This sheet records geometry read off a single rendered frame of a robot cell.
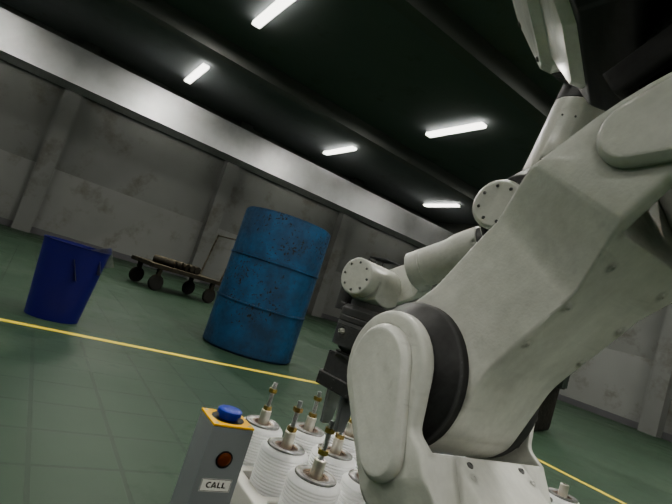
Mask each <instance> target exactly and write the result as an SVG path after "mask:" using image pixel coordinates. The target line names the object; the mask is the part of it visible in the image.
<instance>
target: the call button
mask: <svg viewBox="0 0 672 504"><path fill-rule="evenodd" d="M217 411H218V413H219V415H218V416H219V417H220V418H222V419H224V420H227V421H233V422H235V421H237V420H238V418H241V416H242V411H241V410H240V409H238V408H236V407H234V406H230V405H220V406H219V407H218V410H217Z"/></svg>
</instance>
